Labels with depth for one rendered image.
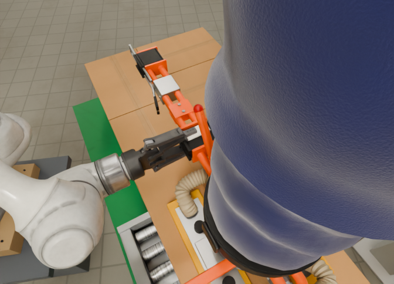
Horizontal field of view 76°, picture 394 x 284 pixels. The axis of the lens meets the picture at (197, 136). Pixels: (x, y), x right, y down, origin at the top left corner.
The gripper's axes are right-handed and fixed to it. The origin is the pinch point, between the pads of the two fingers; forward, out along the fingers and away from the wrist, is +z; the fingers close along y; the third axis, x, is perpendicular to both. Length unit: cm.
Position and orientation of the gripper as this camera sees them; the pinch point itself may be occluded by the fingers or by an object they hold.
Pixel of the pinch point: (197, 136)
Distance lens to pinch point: 68.9
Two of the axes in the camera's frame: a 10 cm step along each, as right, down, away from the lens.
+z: 8.8, -3.9, 2.7
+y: 0.0, 5.7, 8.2
